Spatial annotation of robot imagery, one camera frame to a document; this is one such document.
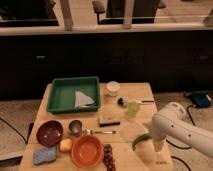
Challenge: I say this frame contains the green pepper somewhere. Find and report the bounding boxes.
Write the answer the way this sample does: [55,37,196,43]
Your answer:
[132,133,152,151]

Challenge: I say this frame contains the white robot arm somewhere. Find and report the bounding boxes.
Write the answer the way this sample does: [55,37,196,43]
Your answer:
[150,102,213,159]

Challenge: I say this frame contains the green plastic cup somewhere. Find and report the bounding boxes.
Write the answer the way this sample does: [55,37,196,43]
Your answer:
[126,102,140,117]

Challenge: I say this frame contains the white paper cup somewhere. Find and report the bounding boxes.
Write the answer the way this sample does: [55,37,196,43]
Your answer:
[106,81,120,97]

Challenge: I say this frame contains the small metal cup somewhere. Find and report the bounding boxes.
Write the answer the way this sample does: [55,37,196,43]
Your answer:
[69,120,82,136]

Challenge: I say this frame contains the white folded paper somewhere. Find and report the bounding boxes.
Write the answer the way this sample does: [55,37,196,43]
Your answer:
[75,91,94,108]

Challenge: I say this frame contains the dark grape bunch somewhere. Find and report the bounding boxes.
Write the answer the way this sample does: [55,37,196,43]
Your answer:
[103,144,116,171]

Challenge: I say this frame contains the black round brush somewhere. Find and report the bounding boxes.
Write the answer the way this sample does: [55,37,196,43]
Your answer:
[117,97,153,106]

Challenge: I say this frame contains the blue black floor device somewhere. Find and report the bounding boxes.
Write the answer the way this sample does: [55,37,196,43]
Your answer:
[186,92,212,108]

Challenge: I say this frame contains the orange bowl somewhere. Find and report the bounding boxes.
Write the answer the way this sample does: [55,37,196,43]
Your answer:
[71,135,104,168]

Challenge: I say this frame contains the metal fork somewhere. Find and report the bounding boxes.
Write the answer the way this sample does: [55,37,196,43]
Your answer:
[83,129,116,134]

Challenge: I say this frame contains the green plastic tray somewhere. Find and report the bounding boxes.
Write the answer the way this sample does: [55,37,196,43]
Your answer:
[46,76,101,114]

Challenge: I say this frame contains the dark purple bowl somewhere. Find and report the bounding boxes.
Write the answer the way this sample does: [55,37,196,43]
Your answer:
[36,120,63,147]

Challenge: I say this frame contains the blue sponge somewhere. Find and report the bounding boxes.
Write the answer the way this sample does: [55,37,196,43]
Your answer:
[32,147,57,165]

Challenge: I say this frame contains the black office chair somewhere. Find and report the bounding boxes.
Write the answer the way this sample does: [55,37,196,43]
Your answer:
[92,0,166,25]

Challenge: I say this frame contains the black floor cable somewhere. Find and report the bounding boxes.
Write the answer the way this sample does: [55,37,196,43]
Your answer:
[0,117,28,145]
[165,104,200,171]

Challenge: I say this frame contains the left black floor cable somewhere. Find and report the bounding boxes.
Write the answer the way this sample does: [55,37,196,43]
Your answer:
[0,117,28,145]

